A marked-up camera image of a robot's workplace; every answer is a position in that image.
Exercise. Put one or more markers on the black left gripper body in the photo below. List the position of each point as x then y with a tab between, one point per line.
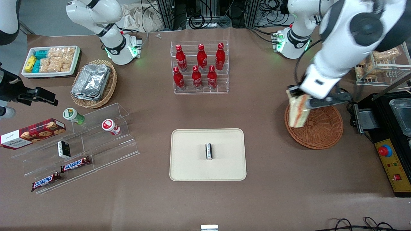
292	88

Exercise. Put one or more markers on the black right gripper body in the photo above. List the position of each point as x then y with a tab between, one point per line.
9	87

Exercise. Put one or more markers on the triangular sandwich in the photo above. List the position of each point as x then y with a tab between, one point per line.
298	112

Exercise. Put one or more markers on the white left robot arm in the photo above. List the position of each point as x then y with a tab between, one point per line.
337	48

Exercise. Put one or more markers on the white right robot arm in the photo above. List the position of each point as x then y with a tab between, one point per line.
112	48

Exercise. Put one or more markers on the white rectangular snack tray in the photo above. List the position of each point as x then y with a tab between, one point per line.
75	65

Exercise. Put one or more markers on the brown round wicker basket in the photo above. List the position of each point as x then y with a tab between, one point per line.
324	131

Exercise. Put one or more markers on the light oval wicker basket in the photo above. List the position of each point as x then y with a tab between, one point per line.
110	86

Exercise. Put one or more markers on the beige plastic tray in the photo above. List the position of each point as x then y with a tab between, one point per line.
192	154

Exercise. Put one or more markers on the clear rice cracker bag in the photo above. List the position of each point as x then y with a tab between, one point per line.
45	65
61	52
62	65

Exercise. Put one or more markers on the teal snack packet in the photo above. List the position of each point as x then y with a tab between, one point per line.
36	66
41	54

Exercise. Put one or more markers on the green bottle white cap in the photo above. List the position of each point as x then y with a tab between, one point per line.
71	114

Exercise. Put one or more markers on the yellow snack packet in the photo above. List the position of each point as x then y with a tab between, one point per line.
30	63

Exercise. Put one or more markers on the red tartan cookie box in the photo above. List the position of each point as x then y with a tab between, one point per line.
32	133

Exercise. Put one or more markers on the stacked aluminium foil trays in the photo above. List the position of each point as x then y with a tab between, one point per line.
91	81

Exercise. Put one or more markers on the small black white box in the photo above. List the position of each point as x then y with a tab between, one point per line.
63	149
209	151

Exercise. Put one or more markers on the red capped small bottle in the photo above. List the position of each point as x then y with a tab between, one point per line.
109	125

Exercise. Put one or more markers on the clear acrylic bottle rack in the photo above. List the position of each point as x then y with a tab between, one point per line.
224	86

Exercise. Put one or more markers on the Snickers chocolate bar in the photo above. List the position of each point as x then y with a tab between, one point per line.
75	164
45	181

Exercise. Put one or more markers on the fried snack bag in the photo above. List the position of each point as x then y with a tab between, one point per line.
387	54
364	71

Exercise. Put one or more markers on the clear acrylic step display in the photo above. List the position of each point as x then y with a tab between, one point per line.
109	150

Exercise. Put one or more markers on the red cola bottle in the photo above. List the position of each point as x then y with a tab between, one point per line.
196	78
178	79
212	78
180	59
220	57
201	57

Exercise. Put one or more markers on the black tabletop appliance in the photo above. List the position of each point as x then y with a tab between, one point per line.
382	122

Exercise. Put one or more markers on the red emergency stop button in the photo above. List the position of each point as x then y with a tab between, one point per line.
385	151

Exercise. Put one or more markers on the crumpled beige cloth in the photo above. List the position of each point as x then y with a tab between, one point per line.
135	17

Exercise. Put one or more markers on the black yellow control box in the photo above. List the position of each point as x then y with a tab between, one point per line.
393	173

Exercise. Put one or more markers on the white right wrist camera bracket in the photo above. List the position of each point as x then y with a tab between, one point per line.
6	112

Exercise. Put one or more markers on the grey left wrist camera bracket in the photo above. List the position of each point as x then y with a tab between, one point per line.
330	100

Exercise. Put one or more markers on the aluminium frame rack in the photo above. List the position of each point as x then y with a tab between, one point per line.
167	14

